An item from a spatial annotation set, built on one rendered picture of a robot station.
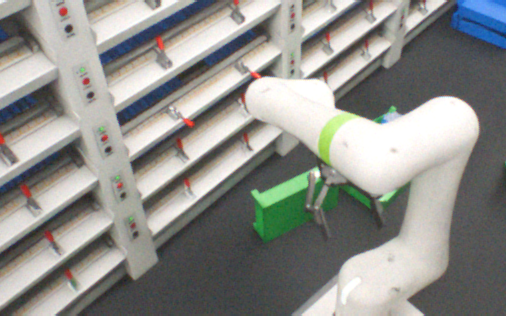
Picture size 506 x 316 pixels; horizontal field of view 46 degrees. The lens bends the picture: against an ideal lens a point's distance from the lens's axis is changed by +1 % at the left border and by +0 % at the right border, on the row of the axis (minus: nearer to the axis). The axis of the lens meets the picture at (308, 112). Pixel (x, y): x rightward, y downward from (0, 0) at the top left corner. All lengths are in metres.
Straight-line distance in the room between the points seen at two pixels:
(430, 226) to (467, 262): 0.80
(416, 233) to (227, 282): 0.83
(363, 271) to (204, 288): 0.77
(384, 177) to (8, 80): 0.79
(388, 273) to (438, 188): 0.25
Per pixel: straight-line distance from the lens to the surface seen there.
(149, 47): 1.60
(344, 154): 1.08
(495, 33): 2.99
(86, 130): 1.52
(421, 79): 2.68
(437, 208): 1.28
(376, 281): 1.35
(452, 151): 1.14
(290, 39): 1.94
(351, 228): 2.11
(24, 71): 1.37
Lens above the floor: 1.75
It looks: 45 degrees down
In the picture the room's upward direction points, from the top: 2 degrees clockwise
